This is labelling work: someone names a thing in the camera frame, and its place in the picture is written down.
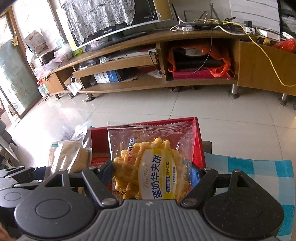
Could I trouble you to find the clear bag of bread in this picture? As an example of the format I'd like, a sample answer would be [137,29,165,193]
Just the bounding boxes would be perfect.
[45,121,92,178]

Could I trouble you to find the yellow waffle snack packet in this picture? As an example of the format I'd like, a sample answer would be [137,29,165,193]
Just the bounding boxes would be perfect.
[107,118,197,201]

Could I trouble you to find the blue white checkered tablecloth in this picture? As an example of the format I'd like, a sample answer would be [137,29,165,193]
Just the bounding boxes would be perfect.
[205,153,295,240]

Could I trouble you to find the blue white carton box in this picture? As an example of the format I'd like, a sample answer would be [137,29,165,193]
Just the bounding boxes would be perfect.
[94,70,121,84]

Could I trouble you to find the orange plastic bag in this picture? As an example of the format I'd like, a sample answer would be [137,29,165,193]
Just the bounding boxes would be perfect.
[167,41,235,79]

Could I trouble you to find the wooden TV stand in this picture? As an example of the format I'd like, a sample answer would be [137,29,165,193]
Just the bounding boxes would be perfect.
[43,30,295,98]

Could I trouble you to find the flat screen television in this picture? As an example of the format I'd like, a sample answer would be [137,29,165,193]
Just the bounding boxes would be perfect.
[57,1,172,51]

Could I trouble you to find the white lace cover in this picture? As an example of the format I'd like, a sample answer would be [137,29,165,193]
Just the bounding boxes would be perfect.
[61,0,135,45]

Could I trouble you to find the yellow cable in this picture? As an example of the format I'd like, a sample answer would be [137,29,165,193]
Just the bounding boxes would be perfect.
[191,18,296,88]

